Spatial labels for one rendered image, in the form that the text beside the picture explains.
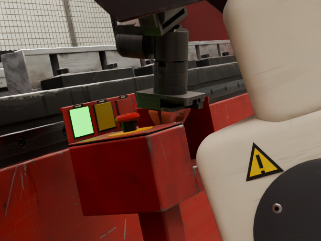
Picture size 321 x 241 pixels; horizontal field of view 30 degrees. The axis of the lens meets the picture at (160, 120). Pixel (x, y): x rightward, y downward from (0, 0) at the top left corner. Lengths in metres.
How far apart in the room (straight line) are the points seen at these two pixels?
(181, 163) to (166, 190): 0.06
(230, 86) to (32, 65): 0.81
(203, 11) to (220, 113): 1.20
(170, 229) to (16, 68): 0.48
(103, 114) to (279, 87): 0.68
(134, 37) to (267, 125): 0.64
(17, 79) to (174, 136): 0.43
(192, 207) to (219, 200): 1.10
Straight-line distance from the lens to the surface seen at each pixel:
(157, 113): 0.98
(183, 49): 0.97
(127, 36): 1.01
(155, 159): 0.87
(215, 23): 2.86
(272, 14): 0.37
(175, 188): 0.90
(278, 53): 0.37
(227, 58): 2.08
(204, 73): 1.69
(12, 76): 1.24
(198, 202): 1.53
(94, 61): 1.43
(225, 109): 1.79
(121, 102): 1.07
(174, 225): 0.99
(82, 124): 0.98
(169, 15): 0.94
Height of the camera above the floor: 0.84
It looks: 3 degrees down
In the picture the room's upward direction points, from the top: 11 degrees counter-clockwise
